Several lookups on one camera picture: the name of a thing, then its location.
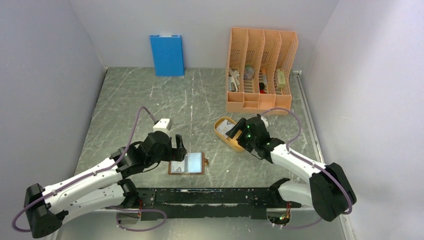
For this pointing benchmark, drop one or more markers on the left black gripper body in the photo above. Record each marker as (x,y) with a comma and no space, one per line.
(168,154)

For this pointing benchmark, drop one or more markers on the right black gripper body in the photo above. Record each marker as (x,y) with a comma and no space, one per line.
(246,140)

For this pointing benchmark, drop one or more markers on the white VIP card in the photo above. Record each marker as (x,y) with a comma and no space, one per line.
(177,167)
(225,126)

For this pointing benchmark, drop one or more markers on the brown leather card holder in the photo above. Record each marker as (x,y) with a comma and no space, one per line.
(195,163)

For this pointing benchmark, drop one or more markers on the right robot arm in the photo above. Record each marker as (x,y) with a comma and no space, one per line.
(325,187)

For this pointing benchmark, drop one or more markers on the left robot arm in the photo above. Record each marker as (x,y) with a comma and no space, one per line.
(105,185)

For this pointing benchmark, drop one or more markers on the orange oval tray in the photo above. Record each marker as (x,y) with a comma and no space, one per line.
(231,142)

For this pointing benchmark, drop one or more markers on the white parts in organizer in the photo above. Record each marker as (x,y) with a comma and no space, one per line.
(234,84)

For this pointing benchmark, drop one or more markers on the red orange item in organizer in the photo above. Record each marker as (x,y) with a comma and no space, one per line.
(263,81)

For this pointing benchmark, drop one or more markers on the grey round item in organizer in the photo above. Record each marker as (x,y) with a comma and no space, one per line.
(249,73)

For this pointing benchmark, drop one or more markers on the green eraser in organizer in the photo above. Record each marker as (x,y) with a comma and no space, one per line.
(281,78)

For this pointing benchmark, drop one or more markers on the orange desk file organizer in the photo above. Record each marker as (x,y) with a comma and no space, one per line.
(258,68)

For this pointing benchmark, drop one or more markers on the blue box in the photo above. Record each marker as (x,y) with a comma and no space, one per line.
(167,53)

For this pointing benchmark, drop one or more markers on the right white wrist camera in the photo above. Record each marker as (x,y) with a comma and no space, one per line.
(265,121)

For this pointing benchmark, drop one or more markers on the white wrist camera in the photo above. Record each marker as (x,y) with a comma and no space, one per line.
(163,125)
(265,121)

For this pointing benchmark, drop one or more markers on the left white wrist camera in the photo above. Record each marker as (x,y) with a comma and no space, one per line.
(163,125)

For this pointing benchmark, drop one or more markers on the black base frame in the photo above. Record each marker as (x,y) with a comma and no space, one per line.
(190,203)

